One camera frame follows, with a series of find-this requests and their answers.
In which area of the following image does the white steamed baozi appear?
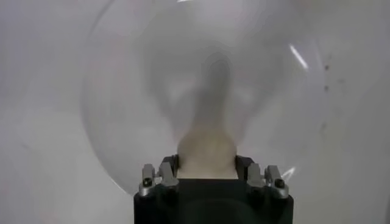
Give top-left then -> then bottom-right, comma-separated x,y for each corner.
175,127 -> 239,180

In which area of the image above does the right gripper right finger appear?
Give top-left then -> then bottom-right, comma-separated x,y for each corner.
235,155 -> 289,200

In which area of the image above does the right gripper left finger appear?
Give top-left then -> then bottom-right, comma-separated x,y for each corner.
138,154 -> 180,198

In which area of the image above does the white round plate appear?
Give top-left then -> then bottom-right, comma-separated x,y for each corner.
79,0 -> 333,197

